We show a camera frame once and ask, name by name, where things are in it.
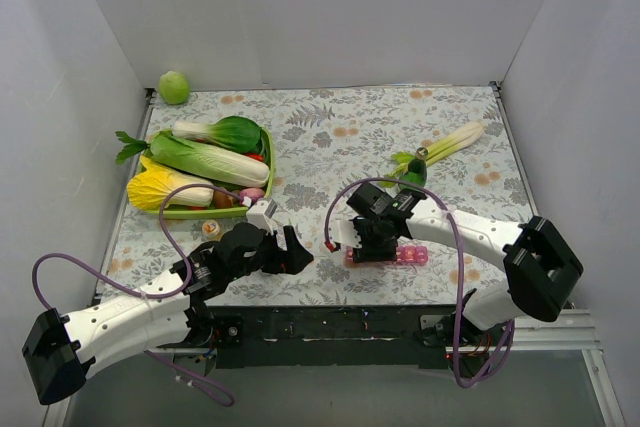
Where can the aluminium frame rail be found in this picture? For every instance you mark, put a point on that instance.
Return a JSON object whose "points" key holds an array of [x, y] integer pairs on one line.
{"points": [[555, 376]]}

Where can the purple onion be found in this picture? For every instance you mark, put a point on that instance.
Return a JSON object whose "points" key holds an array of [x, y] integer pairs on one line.
{"points": [[252, 193]]}

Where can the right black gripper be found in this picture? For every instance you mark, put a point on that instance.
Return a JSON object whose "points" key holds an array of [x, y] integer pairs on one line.
{"points": [[373, 252]]}

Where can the green plastic tray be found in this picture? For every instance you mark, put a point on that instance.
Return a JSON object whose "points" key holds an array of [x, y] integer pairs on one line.
{"points": [[264, 148]]}

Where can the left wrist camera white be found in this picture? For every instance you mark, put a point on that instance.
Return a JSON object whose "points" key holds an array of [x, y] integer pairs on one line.
{"points": [[260, 214]]}

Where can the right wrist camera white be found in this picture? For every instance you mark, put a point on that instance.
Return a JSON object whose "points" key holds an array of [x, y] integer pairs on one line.
{"points": [[344, 233]]}

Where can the yellow napa cabbage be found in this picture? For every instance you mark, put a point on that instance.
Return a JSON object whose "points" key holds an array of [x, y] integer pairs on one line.
{"points": [[148, 189]]}

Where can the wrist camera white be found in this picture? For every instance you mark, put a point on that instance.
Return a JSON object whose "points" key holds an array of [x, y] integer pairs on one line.
{"points": [[344, 233], [260, 214]]}

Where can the small orange capped jar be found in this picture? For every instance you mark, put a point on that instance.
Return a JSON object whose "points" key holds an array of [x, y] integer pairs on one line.
{"points": [[210, 228]]}

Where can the pink weekly pill organizer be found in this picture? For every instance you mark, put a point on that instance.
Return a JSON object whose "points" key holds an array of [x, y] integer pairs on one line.
{"points": [[406, 255]]}

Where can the red chili pepper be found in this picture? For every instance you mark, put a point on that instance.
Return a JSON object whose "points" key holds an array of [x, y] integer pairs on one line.
{"points": [[256, 157]]}

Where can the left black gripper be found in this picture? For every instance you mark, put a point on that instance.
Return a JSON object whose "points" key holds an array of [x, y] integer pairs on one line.
{"points": [[278, 254]]}

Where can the green napa cabbage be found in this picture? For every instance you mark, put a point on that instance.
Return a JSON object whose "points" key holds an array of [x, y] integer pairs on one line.
{"points": [[207, 161]]}

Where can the celery stalk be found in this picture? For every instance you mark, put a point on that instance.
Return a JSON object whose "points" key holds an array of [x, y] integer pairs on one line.
{"points": [[459, 139]]}

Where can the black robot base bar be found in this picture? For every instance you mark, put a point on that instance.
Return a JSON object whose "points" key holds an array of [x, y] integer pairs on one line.
{"points": [[240, 337]]}

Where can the brown mushroom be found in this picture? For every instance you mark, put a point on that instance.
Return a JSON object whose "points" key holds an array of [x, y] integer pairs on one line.
{"points": [[224, 200]]}

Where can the floral table mat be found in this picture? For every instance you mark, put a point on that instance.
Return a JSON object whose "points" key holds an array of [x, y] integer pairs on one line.
{"points": [[325, 139]]}

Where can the bok choy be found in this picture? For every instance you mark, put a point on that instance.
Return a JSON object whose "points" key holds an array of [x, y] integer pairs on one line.
{"points": [[234, 133]]}

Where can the green glass bottle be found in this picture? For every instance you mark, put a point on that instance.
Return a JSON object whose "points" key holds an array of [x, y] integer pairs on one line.
{"points": [[416, 172]]}

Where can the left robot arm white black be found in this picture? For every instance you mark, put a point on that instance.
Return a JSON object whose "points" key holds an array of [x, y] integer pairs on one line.
{"points": [[62, 351]]}

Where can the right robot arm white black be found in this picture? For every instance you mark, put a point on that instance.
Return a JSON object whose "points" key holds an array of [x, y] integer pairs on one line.
{"points": [[541, 269]]}

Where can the round green cabbage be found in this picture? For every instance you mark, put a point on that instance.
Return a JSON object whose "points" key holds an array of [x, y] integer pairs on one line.
{"points": [[174, 88]]}

